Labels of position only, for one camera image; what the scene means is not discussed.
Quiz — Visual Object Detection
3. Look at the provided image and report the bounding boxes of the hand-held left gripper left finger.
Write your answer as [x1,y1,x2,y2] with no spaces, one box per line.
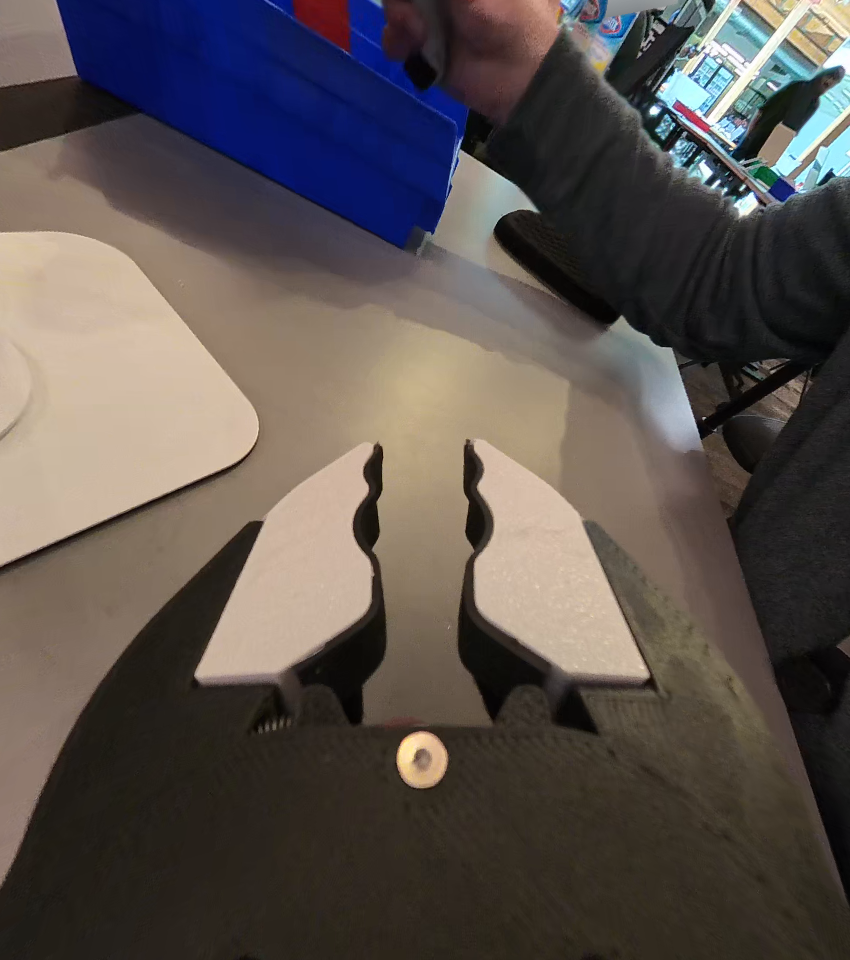
[196,443,385,706]

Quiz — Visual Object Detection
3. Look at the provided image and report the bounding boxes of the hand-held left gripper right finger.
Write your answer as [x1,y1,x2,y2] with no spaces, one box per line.
[460,440,651,706]

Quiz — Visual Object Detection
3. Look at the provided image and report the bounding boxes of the pile of coloured toy blocks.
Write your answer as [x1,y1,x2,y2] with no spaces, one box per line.
[293,0,355,54]

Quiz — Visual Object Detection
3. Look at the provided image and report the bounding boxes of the blue plastic bin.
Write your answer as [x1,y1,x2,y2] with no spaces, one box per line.
[56,0,472,253]

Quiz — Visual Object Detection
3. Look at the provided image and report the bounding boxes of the person's right forearm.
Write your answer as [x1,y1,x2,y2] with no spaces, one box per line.
[482,27,849,364]

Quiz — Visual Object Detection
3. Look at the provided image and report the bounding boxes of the grey desk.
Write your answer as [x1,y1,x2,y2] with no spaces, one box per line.
[0,75,793,960]

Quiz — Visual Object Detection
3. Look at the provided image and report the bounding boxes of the person's right hand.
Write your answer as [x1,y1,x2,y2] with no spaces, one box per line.
[383,0,565,126]

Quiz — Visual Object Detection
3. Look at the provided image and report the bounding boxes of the black ribbed wrist rest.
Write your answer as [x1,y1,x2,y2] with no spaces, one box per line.
[493,209,624,327]

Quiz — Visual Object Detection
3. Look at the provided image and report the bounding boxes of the white document stand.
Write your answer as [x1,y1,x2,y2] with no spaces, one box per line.
[0,0,262,595]

